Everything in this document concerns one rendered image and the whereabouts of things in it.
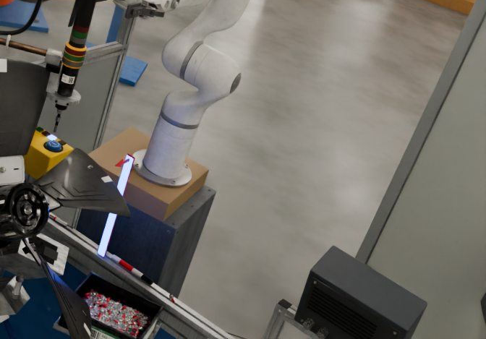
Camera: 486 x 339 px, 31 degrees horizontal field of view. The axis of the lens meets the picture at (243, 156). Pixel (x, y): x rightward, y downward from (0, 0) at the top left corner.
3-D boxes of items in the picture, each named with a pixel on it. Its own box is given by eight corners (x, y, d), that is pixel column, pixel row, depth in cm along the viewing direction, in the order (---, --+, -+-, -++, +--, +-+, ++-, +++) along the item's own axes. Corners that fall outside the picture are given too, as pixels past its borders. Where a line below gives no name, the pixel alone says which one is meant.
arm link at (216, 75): (171, 103, 265) (197, 32, 254) (224, 131, 261) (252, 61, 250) (152, 114, 254) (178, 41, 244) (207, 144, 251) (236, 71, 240)
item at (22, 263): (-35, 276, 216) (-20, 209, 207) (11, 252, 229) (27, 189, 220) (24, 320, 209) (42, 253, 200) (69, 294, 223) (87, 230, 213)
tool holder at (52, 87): (35, 98, 184) (45, 57, 180) (40, 84, 190) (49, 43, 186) (77, 110, 186) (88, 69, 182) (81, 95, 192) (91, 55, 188)
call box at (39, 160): (1, 161, 248) (7, 129, 244) (25, 152, 257) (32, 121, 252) (42, 189, 243) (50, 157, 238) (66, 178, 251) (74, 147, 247)
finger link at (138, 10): (154, 19, 190) (135, 24, 185) (142, 14, 191) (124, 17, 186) (158, 6, 189) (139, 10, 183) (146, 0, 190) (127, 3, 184)
